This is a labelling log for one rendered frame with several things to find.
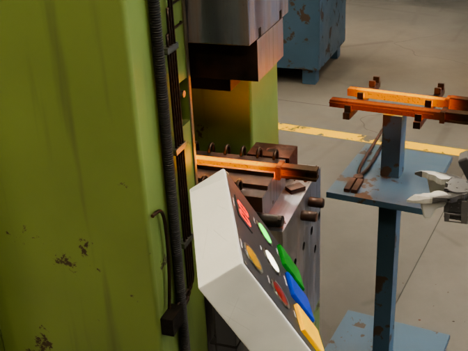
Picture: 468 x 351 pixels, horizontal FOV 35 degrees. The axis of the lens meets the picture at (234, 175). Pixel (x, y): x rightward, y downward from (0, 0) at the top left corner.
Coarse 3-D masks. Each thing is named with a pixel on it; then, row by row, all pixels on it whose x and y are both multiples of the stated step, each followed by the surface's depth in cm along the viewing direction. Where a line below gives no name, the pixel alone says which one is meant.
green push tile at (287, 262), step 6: (282, 252) 144; (282, 258) 142; (288, 258) 146; (282, 264) 140; (288, 264) 142; (294, 264) 148; (288, 270) 141; (294, 270) 144; (294, 276) 141; (300, 276) 146; (300, 282) 143
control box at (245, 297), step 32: (192, 192) 141; (224, 192) 133; (224, 224) 124; (256, 224) 139; (224, 256) 116; (256, 256) 122; (224, 288) 113; (256, 288) 114; (288, 288) 133; (256, 320) 116; (288, 320) 118
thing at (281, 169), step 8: (200, 160) 192; (208, 160) 192; (216, 160) 192; (224, 160) 191; (232, 160) 191; (240, 160) 191; (248, 160) 191; (280, 160) 188; (248, 168) 188; (256, 168) 188; (264, 168) 187; (272, 168) 186; (280, 168) 185; (288, 168) 185; (296, 168) 184; (304, 168) 184; (312, 168) 184; (280, 176) 186; (288, 176) 186; (296, 176) 185; (304, 176) 185; (312, 176) 184
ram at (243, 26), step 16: (192, 0) 157; (208, 0) 156; (224, 0) 154; (240, 0) 153; (256, 0) 158; (272, 0) 169; (192, 16) 158; (208, 16) 157; (224, 16) 156; (240, 16) 155; (256, 16) 159; (272, 16) 170; (192, 32) 160; (208, 32) 159; (224, 32) 157; (240, 32) 156; (256, 32) 160
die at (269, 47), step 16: (272, 32) 171; (192, 48) 167; (208, 48) 166; (224, 48) 164; (240, 48) 163; (256, 48) 162; (272, 48) 173; (192, 64) 169; (208, 64) 167; (224, 64) 166; (240, 64) 165; (256, 64) 164; (272, 64) 174; (240, 80) 167; (256, 80) 165
